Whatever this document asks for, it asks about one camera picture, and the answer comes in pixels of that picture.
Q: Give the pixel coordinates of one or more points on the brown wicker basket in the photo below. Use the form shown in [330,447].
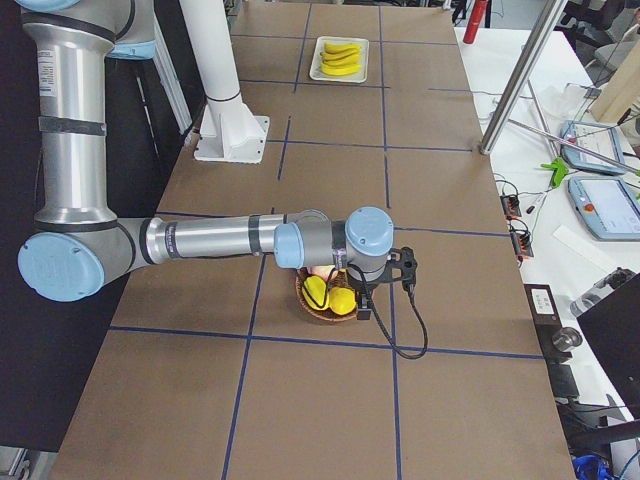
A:
[337,279]

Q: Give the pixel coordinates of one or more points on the yellow banana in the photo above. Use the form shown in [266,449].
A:
[353,59]
[335,56]
[315,293]
[334,49]
[340,71]
[342,300]

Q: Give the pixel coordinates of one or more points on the red cylinder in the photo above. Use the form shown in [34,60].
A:
[477,15]

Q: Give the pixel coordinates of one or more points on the blue teach pendant near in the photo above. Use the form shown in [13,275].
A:
[606,206]

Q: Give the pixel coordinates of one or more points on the green handled reacher grabber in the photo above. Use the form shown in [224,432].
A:
[558,165]

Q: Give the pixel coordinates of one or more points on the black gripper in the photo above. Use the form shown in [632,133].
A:
[358,290]

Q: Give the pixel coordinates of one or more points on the blue teach pendant far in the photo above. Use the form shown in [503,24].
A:
[596,137]

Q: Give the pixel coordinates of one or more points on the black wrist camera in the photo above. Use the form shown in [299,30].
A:
[403,268]

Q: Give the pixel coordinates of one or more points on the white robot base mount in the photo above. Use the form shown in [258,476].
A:
[229,131]

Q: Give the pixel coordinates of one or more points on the white bear tray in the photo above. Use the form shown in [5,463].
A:
[315,71]

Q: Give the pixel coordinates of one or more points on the blue teach pendant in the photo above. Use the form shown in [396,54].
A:
[606,206]
[596,137]

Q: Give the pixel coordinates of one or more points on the silver aluminium frame post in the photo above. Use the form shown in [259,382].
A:
[525,64]

